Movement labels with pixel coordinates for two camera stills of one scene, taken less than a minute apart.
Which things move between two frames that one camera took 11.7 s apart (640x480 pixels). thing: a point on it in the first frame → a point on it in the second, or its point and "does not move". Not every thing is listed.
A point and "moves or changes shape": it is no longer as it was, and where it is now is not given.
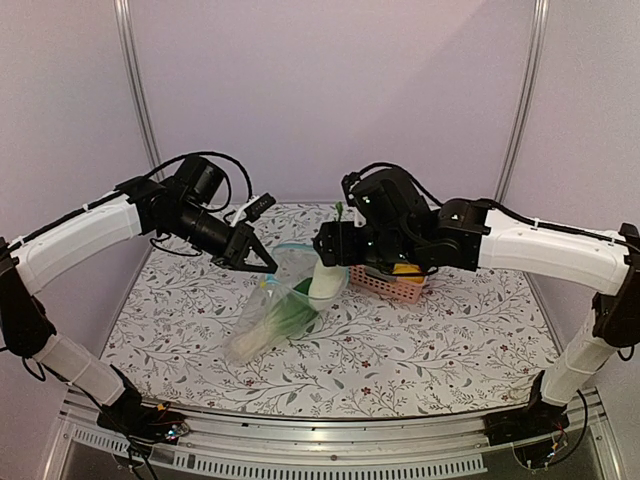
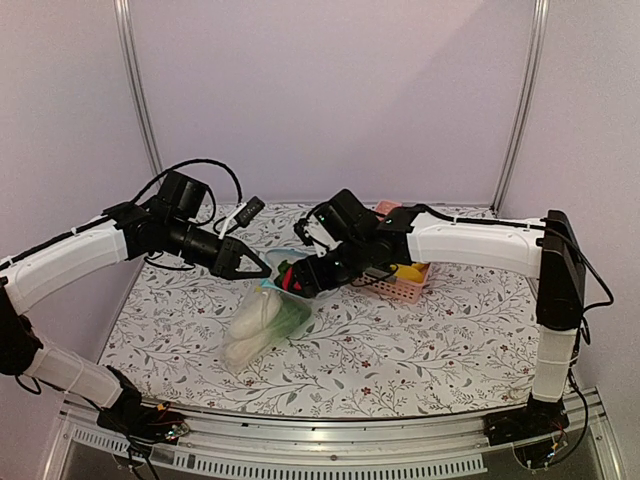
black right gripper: [335, 238] → [306, 272]
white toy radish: [325, 284] moves or changes shape
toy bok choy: [292, 312] does not move
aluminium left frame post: [128, 38] does not move
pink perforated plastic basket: [407, 291] does not move
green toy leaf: [339, 208] moves or changes shape
